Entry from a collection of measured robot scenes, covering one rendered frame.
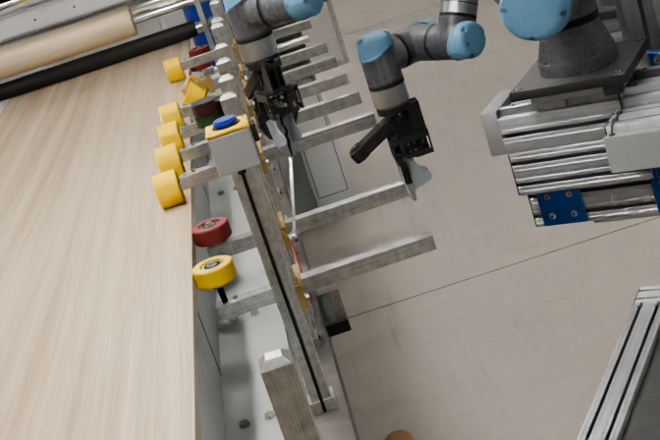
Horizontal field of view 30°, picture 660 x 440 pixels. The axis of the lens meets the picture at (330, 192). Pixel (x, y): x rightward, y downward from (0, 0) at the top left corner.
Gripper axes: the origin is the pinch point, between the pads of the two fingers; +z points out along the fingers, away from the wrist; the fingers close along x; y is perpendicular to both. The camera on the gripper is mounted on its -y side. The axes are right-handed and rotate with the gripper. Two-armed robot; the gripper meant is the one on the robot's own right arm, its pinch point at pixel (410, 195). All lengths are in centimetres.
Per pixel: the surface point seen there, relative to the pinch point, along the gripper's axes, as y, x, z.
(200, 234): -43.9, -3.6, -7.8
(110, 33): -74, 250, -20
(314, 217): -20.6, -1.6, -2.7
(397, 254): -7.9, -26.6, 1.5
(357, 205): -11.2, -1.6, -2.1
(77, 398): -65, -65, -8
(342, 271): -18.9, -26.6, 1.1
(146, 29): -112, 892, 67
